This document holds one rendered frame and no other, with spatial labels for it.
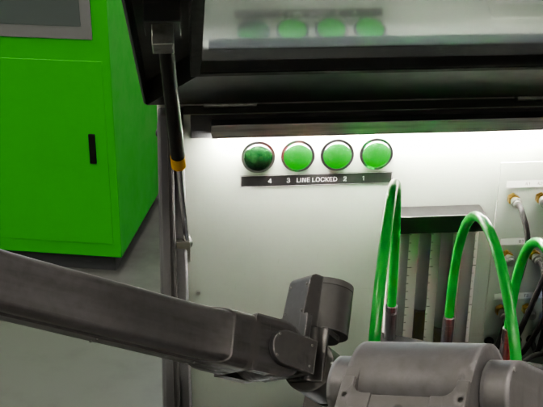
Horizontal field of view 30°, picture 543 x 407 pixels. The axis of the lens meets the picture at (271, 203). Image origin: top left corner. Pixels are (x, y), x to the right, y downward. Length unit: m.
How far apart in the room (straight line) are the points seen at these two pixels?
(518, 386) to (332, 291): 0.55
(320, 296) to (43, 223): 3.10
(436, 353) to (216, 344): 0.45
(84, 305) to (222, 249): 0.69
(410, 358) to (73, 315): 0.42
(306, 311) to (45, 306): 0.30
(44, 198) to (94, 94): 0.50
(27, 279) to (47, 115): 3.07
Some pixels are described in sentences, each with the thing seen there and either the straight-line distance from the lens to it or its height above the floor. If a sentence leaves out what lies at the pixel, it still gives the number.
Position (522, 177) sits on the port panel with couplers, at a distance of 1.62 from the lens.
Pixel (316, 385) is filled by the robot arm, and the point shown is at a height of 1.34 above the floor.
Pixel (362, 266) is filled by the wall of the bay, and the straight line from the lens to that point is 1.63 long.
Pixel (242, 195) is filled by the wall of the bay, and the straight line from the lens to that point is 1.55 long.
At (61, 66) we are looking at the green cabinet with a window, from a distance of 3.87.
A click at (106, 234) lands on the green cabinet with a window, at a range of 4.07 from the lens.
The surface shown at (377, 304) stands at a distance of 1.20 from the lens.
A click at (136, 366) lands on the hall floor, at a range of 3.57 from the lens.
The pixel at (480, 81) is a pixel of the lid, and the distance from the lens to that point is 1.47.
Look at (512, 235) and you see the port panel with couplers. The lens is 1.66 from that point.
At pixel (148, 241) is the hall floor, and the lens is 4.41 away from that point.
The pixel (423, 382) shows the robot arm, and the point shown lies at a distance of 0.56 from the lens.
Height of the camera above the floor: 1.94
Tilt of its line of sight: 24 degrees down
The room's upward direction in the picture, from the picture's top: straight up
